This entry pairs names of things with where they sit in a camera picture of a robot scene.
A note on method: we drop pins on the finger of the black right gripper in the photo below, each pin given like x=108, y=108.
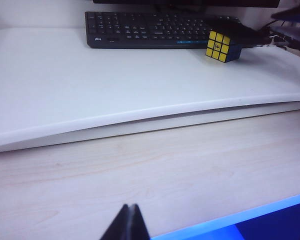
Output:
x=295, y=13

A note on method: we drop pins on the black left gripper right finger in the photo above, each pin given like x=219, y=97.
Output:
x=139, y=226

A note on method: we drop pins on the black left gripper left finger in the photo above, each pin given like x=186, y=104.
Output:
x=118, y=226

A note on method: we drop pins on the Rubik's cube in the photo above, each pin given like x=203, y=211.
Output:
x=217, y=46

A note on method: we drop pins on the white desk riser platform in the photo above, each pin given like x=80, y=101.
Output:
x=90, y=87

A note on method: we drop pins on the black computer keyboard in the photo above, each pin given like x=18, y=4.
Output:
x=140, y=30

